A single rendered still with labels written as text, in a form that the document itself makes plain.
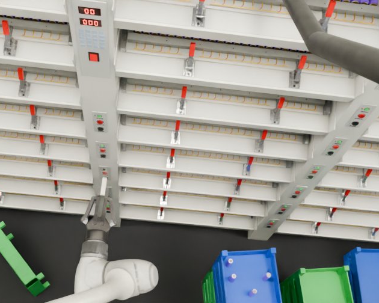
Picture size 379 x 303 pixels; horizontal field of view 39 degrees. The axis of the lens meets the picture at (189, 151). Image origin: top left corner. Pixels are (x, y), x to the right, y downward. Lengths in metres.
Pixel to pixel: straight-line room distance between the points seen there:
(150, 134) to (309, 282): 0.97
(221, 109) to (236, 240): 1.16
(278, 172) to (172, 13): 0.89
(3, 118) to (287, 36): 0.93
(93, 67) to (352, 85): 0.65
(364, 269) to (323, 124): 1.18
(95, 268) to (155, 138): 0.47
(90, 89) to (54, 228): 1.24
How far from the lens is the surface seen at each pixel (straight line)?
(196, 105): 1.49
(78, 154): 1.85
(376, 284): 2.62
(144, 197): 2.19
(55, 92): 1.51
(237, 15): 1.18
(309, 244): 2.64
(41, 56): 1.35
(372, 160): 1.80
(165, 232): 2.52
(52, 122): 1.69
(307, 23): 0.63
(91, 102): 1.47
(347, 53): 0.47
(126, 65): 1.32
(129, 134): 1.66
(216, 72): 1.33
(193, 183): 2.02
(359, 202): 2.17
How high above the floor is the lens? 2.41
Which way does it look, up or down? 64 degrees down
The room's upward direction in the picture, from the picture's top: 14 degrees clockwise
